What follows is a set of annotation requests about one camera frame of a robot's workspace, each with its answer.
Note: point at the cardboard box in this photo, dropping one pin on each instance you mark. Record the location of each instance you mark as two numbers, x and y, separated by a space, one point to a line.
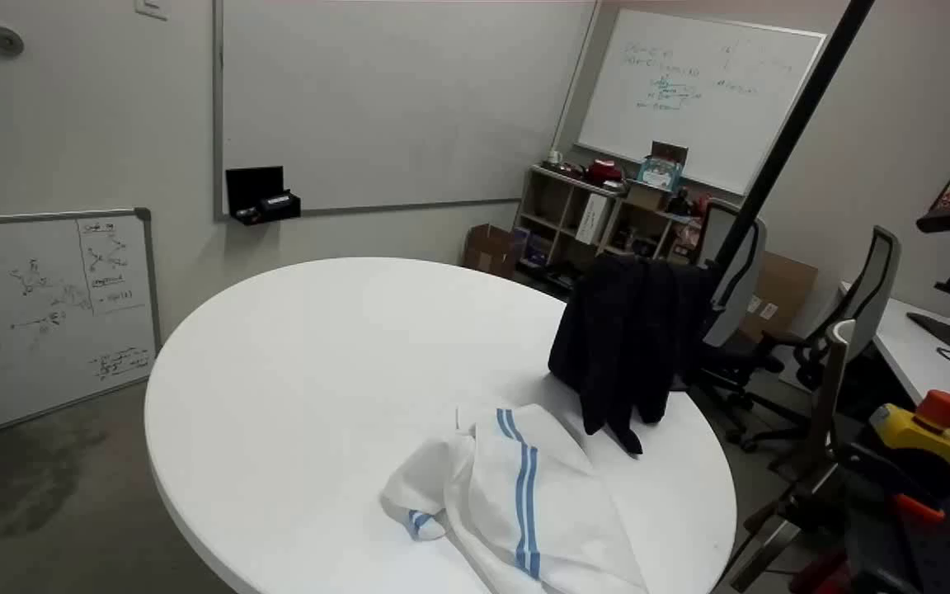
490 248

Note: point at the leaning whiteboard on floor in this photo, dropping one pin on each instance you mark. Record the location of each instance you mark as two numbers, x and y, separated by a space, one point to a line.
78 309

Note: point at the black stand pole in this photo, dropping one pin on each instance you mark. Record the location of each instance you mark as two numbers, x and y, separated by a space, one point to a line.
792 130

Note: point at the black shirt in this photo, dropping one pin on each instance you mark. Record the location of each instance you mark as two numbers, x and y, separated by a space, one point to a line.
629 331

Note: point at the grey office chair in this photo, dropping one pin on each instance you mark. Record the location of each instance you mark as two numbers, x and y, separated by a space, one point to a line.
860 309

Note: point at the far corner whiteboard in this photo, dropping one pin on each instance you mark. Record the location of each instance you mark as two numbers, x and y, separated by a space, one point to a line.
714 86

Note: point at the round wall sensor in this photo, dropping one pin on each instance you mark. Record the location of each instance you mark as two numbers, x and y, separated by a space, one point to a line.
10 44

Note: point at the black marker tray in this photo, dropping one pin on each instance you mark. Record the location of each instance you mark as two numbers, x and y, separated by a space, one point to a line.
258 197

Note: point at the white cloth with blue stripes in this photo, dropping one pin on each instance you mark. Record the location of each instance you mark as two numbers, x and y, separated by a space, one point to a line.
523 504

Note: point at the large wall whiteboard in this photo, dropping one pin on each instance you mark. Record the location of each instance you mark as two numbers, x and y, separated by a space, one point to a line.
395 105

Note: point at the yellow red emergency stop button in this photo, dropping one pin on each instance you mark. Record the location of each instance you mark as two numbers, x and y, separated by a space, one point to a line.
915 432

